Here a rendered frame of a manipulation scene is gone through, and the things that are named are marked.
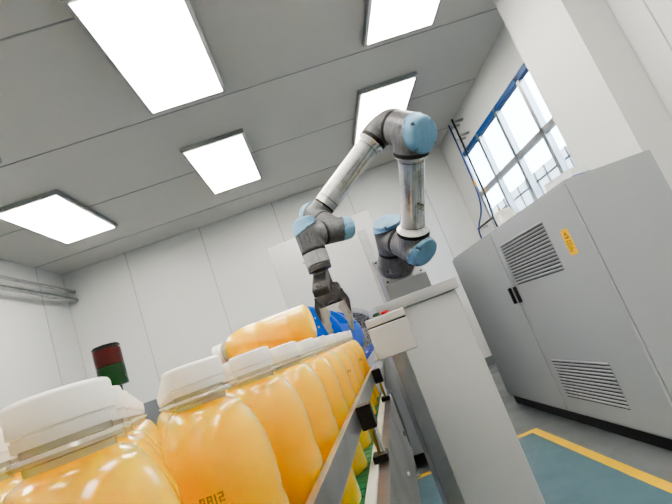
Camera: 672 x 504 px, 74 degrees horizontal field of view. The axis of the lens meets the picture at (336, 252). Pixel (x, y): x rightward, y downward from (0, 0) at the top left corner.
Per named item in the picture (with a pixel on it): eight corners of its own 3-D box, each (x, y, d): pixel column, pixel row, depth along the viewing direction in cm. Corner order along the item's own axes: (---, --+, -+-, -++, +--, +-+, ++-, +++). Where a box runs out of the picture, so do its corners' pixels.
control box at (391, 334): (414, 343, 125) (400, 308, 127) (418, 346, 105) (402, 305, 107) (381, 355, 126) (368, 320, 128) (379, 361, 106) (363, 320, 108)
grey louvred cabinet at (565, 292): (562, 383, 416) (498, 242, 443) (799, 424, 205) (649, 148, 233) (510, 404, 412) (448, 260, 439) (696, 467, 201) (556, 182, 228)
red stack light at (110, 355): (130, 360, 109) (126, 344, 110) (114, 362, 103) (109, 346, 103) (106, 369, 109) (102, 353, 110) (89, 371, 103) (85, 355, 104)
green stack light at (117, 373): (135, 380, 108) (130, 360, 109) (119, 383, 102) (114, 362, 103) (111, 389, 108) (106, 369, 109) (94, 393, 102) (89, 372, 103)
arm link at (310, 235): (320, 211, 134) (295, 216, 130) (332, 245, 132) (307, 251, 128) (310, 221, 141) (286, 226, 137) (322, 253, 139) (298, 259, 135)
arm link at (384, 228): (393, 235, 182) (388, 206, 175) (416, 247, 172) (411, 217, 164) (371, 249, 178) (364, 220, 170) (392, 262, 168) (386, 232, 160)
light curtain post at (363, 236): (467, 490, 266) (365, 230, 298) (469, 494, 260) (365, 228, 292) (457, 493, 266) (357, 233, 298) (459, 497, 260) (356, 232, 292)
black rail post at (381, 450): (389, 454, 65) (370, 400, 66) (389, 460, 62) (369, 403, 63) (375, 459, 65) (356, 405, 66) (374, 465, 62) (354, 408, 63)
